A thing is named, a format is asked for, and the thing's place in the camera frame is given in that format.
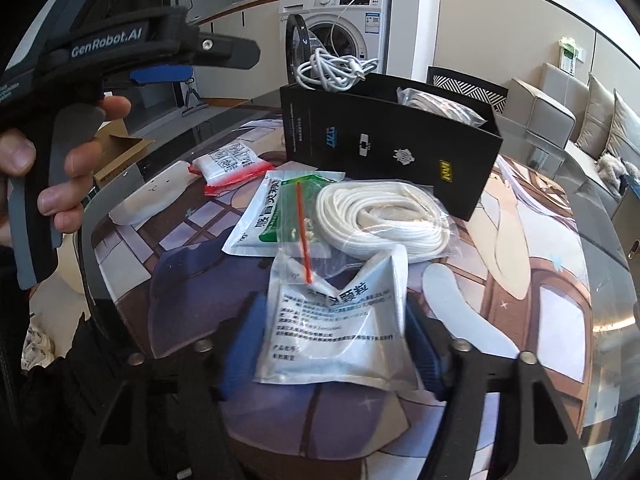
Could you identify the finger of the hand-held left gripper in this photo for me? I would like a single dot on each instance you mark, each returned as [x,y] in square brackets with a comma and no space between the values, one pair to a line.
[230,51]
[160,76]

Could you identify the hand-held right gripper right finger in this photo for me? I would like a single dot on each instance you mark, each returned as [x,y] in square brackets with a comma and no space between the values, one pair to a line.
[426,355]

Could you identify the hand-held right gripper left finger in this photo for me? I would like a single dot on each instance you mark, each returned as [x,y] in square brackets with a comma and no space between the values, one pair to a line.
[240,352]

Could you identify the white printed sachet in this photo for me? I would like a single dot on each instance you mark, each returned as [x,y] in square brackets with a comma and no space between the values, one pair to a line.
[335,330]

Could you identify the black cardboard box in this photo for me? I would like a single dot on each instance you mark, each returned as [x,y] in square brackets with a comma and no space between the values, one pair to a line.
[390,160]

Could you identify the white bubble wrap piece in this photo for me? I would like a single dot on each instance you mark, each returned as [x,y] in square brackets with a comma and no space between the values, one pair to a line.
[435,105]

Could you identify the person's left hand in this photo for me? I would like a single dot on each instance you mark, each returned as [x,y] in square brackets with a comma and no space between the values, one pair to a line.
[80,160]

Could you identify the kitchen counter cabinet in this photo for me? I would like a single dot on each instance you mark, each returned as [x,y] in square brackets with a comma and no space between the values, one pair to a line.
[235,60]

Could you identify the floor mop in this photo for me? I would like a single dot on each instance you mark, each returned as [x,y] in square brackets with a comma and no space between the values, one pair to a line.
[194,97]

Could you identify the brown cardboard box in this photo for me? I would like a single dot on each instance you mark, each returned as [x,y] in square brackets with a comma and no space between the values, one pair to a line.
[120,155]

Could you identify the red and white packet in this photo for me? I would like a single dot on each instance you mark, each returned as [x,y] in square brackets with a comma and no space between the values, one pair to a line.
[225,162]

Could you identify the white washing machine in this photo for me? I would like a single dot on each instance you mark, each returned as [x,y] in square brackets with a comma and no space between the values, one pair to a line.
[360,15]

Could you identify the green and white pouch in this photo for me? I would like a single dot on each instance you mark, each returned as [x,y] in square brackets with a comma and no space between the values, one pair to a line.
[260,215]

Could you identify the person's dark clothing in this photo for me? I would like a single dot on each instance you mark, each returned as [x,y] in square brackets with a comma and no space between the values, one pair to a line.
[50,410]

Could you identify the white patterned slipper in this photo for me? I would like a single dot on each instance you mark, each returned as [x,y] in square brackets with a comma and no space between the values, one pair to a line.
[36,347]

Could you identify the beige side cabinet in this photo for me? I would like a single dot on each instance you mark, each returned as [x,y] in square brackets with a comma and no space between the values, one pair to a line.
[630,230]

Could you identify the beige sofa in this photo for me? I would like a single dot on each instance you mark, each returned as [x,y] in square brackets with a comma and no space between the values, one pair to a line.
[540,110]

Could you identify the grey sofa pillow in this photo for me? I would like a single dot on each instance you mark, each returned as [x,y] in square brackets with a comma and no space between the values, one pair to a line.
[627,130]
[595,115]

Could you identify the wall intercom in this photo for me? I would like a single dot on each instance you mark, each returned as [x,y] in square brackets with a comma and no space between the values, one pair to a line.
[570,57]

